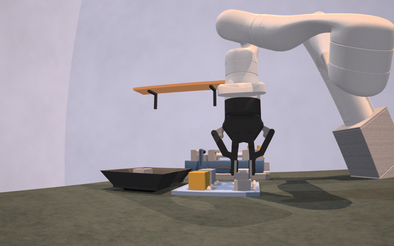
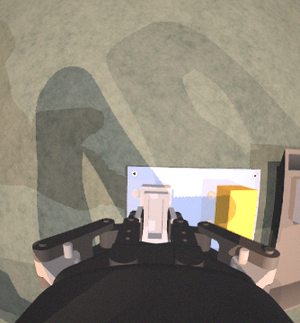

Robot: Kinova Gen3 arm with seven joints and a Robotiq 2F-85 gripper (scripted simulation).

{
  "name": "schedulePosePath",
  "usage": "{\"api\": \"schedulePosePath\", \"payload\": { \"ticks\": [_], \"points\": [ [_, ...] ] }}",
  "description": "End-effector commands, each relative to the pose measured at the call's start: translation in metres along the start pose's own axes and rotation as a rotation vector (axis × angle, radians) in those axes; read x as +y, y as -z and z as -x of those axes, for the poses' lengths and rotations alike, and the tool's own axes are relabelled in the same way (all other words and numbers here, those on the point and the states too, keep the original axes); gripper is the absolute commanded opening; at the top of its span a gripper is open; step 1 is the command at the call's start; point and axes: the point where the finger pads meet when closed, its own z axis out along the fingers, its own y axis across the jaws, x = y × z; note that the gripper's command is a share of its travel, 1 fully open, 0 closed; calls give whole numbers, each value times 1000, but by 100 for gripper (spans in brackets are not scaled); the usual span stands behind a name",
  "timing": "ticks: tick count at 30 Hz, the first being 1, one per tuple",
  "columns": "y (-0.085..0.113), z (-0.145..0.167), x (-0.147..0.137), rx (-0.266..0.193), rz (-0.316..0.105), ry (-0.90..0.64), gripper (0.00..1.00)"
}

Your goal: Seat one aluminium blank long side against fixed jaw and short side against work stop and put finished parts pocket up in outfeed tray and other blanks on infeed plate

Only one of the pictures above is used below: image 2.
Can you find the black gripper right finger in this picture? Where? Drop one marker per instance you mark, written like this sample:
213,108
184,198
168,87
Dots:
257,260

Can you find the orange block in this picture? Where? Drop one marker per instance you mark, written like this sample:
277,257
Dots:
236,208

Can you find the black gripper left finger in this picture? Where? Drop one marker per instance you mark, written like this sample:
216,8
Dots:
55,253

